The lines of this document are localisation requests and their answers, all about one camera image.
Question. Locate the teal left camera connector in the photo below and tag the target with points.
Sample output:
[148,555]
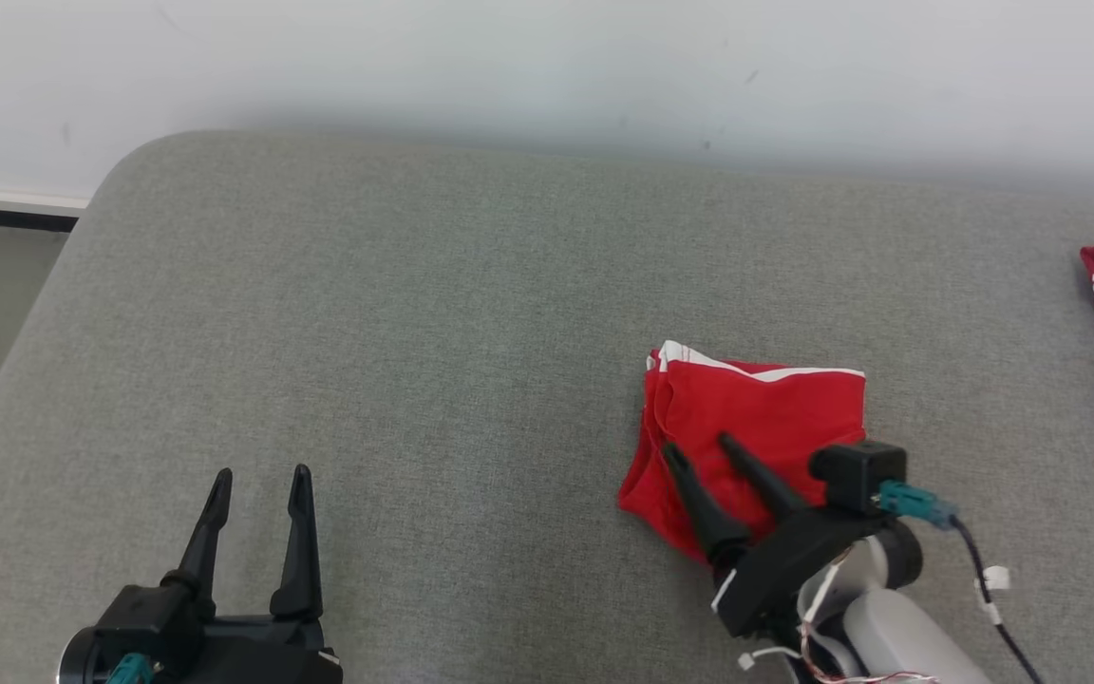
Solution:
[129,670]

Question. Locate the red white-striped Bulls shorts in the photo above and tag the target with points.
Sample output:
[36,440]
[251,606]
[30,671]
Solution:
[775,408]

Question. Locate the teal camera connector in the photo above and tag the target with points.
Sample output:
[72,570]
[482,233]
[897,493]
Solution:
[129,670]
[917,502]

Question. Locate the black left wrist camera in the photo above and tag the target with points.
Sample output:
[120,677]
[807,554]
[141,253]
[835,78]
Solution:
[143,617]

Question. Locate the teal right camera connector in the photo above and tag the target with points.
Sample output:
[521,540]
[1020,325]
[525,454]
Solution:
[917,502]

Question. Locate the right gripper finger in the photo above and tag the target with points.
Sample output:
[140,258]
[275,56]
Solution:
[765,480]
[708,518]

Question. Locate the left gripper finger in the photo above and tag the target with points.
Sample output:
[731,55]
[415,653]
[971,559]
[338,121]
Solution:
[300,570]
[207,541]

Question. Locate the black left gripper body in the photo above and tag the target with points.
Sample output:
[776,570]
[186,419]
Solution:
[253,655]

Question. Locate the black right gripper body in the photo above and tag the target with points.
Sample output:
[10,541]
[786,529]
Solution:
[794,560]

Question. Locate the white baseboard strip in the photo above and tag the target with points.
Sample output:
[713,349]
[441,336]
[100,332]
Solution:
[6,200]

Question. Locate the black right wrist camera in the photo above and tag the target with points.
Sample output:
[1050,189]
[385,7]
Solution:
[856,470]

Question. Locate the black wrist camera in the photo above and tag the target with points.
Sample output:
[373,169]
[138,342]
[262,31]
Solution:
[143,617]
[856,470]

